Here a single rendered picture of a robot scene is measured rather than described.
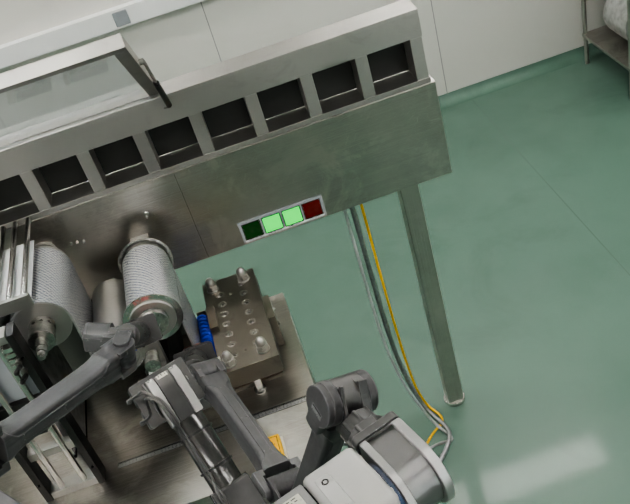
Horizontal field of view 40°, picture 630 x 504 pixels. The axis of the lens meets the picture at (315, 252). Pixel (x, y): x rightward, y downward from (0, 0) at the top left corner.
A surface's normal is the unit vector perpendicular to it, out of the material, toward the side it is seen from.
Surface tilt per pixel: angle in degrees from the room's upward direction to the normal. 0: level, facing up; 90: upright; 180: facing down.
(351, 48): 90
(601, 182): 0
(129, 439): 0
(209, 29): 90
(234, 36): 90
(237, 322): 0
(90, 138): 90
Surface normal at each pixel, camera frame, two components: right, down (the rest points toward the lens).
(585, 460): -0.25, -0.76
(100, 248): 0.23, 0.55
